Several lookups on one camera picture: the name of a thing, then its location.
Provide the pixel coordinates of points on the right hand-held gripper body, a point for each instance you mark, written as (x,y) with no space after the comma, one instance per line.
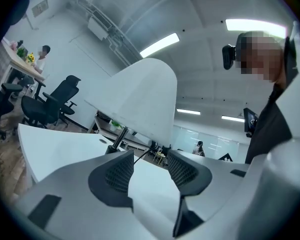
(227,158)

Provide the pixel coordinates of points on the black display screen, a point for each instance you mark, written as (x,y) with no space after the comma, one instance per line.
(250,121)

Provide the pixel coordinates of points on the ceiling light panel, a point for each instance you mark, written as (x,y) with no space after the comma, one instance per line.
(255,27)
(233,119)
(160,44)
(188,111)

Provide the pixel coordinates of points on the ceiling pipe run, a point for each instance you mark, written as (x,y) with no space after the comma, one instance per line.
(115,31)

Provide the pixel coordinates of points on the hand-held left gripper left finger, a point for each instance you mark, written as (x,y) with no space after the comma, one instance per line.
(90,201)

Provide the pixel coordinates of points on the black head-worn camera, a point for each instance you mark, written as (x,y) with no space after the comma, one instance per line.
(228,56)

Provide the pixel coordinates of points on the white air conditioner unit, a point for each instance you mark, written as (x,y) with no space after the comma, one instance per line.
(98,28)

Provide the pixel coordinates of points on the small black gadget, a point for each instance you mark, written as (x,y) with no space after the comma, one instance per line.
(20,43)

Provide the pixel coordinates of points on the person's head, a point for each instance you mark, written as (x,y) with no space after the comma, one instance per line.
(260,56)

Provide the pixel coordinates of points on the light wooden desk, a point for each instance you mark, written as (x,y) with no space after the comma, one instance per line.
(22,67)

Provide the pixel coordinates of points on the potted sunflowers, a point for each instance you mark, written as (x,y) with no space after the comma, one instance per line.
(30,58)

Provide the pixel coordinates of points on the small green plant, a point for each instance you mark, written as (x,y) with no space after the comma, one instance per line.
(21,52)

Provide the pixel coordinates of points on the green plant in white pot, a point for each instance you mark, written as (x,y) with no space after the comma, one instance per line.
(115,126)

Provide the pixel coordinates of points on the black high-back office chair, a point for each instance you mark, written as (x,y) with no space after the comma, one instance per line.
(50,104)

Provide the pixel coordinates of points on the small pale wooden chair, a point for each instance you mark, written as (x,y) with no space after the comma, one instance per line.
(160,155)

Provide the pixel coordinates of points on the person's black shirt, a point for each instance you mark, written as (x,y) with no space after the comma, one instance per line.
(270,129)

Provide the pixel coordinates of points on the white table lamp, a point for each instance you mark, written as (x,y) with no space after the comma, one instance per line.
(140,96)

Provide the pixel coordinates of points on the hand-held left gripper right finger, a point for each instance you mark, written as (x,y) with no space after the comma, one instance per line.
(210,181)

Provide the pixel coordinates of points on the small pink object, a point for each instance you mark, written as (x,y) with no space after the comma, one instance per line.
(13,45)

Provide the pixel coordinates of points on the wall poster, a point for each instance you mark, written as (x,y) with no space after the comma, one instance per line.
(40,7)

